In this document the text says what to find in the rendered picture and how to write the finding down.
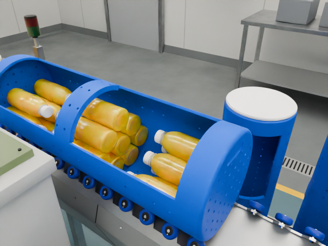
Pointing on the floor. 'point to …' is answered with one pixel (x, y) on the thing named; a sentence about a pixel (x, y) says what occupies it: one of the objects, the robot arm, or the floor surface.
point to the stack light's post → (38, 51)
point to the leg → (76, 231)
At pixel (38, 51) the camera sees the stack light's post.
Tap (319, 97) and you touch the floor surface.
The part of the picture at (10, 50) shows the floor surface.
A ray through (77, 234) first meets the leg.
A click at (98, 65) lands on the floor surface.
